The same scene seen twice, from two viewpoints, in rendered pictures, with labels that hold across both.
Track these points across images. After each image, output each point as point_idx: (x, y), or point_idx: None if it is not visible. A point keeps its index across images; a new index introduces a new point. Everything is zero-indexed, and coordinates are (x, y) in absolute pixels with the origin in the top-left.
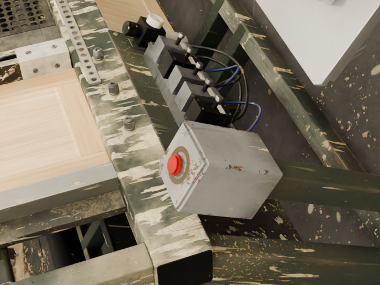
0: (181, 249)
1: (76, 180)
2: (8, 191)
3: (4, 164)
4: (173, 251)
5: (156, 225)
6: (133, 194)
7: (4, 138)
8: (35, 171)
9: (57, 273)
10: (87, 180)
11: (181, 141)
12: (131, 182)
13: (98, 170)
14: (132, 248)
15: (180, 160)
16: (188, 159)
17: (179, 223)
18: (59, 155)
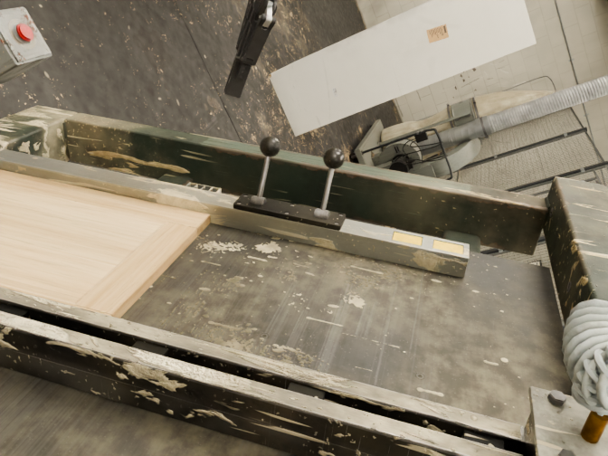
0: (53, 109)
1: (32, 159)
2: (86, 175)
3: (50, 209)
4: (58, 110)
5: (42, 119)
6: (22, 133)
7: (10, 229)
8: (39, 191)
9: (131, 128)
10: (26, 156)
11: (4, 23)
12: (8, 137)
13: (6, 156)
14: (74, 119)
15: (23, 23)
16: (20, 21)
17: (30, 115)
18: (1, 193)
